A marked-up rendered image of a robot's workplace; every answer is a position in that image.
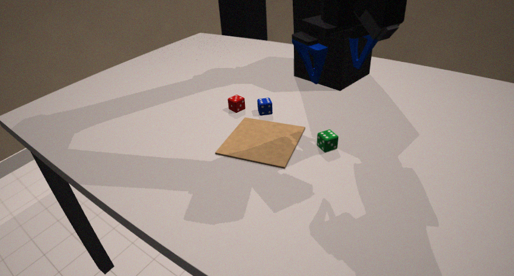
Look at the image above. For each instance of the blue die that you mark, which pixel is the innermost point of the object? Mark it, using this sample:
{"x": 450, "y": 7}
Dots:
{"x": 265, "y": 106}

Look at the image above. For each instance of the red die with white pips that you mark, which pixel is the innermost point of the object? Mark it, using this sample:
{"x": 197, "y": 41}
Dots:
{"x": 236, "y": 103}

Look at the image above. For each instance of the green dice with white pips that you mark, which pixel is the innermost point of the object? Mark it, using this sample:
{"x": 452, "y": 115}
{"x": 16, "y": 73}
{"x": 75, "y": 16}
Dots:
{"x": 327, "y": 141}

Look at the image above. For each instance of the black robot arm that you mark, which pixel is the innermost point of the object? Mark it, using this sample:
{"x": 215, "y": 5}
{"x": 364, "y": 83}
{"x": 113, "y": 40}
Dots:
{"x": 381, "y": 18}

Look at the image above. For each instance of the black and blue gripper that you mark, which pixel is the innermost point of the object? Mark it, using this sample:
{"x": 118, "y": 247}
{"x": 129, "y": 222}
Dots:
{"x": 304, "y": 41}

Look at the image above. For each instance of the tan flat mat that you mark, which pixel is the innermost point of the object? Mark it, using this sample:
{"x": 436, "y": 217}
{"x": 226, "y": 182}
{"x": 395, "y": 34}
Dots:
{"x": 262, "y": 142}

